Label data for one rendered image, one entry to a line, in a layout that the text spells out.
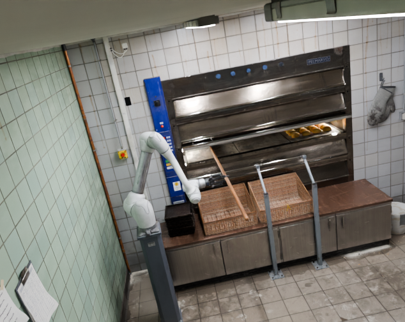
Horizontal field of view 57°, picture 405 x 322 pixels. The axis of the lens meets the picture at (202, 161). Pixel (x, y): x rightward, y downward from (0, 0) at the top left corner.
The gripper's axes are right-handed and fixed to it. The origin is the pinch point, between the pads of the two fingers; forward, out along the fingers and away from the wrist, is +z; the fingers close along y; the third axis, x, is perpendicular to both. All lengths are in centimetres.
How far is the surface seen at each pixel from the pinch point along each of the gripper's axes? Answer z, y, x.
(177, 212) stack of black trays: -51, 39, -29
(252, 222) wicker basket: 20, 57, -8
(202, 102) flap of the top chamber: -3, -62, -58
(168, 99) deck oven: -37, -72, -58
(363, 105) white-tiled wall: 166, -26, -54
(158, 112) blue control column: -49, -61, -55
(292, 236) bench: 59, 80, -2
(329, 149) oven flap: 127, 16, -56
